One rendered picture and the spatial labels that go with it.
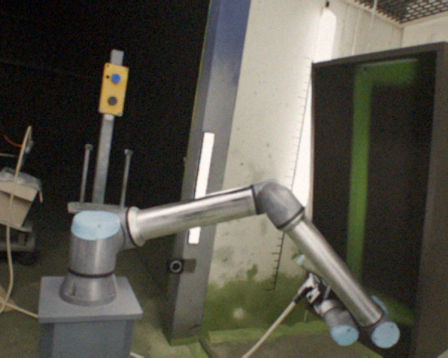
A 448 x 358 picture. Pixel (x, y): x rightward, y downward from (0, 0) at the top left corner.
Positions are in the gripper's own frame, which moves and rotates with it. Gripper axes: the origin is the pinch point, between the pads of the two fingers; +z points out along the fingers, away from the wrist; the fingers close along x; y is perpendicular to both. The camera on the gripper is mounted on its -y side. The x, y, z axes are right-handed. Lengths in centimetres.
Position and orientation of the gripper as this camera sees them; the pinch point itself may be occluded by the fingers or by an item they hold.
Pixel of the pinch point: (316, 274)
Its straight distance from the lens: 169.6
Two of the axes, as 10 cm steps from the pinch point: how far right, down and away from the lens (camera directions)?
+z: -1.2, -3.6, 9.2
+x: 8.2, 4.8, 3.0
